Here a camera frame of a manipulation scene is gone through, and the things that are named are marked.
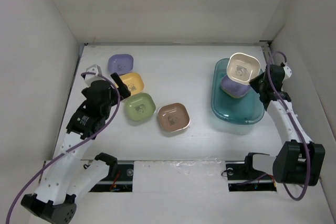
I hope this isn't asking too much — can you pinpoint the green plate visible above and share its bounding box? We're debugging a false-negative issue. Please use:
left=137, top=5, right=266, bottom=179
left=124, top=93, right=156, bottom=122

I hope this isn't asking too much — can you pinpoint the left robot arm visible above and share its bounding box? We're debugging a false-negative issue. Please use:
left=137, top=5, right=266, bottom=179
left=20, top=71, right=131, bottom=223

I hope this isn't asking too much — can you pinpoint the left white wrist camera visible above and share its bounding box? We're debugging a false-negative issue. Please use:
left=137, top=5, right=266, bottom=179
left=83, top=64, right=102, bottom=87

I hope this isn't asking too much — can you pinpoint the teal plastic bin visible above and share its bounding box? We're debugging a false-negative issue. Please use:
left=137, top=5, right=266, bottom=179
left=211, top=58, right=265, bottom=125

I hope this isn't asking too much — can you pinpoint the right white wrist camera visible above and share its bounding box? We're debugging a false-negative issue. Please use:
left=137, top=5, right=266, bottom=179
left=281, top=62, right=292, bottom=81

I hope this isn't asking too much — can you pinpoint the yellow plate on table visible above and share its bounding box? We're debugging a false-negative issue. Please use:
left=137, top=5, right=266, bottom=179
left=120, top=72, right=144, bottom=95

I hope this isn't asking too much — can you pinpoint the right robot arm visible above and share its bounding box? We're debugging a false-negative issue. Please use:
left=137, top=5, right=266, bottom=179
left=243, top=63, right=326, bottom=186

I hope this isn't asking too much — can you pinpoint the cream plate back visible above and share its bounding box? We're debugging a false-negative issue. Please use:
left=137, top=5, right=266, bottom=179
left=226, top=52, right=260, bottom=86

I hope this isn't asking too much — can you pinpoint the purple plate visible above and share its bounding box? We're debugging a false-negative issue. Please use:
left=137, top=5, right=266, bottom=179
left=108, top=54, right=134, bottom=75
left=220, top=75, right=251, bottom=99

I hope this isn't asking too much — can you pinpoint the brown plate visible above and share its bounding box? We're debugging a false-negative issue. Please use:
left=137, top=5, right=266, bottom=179
left=158, top=103, right=191, bottom=132

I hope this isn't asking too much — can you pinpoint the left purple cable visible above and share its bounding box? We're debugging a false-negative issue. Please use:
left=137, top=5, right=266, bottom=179
left=6, top=71, right=121, bottom=224

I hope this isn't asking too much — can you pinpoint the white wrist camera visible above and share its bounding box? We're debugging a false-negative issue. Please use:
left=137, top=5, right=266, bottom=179
left=281, top=62, right=292, bottom=81
left=83, top=64, right=102, bottom=87

